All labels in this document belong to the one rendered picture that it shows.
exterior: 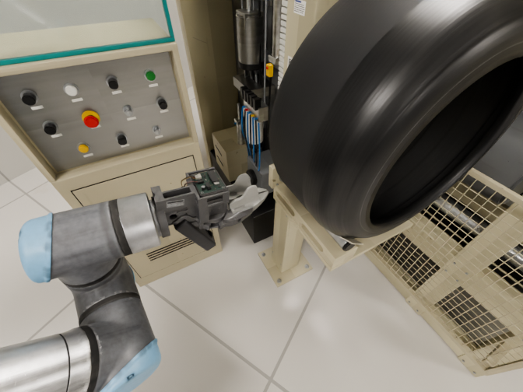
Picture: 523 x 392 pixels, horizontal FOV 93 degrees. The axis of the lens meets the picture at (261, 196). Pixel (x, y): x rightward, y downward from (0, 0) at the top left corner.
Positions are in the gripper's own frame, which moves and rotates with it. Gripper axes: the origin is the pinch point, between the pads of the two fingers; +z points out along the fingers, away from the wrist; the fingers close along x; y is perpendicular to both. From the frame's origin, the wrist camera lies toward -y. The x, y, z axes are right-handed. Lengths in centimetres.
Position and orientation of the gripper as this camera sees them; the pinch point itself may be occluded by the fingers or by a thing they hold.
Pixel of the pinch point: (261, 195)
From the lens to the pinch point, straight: 50.4
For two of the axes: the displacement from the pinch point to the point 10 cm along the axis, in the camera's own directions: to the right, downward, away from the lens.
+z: 8.8, -2.5, 4.1
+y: 1.1, -7.2, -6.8
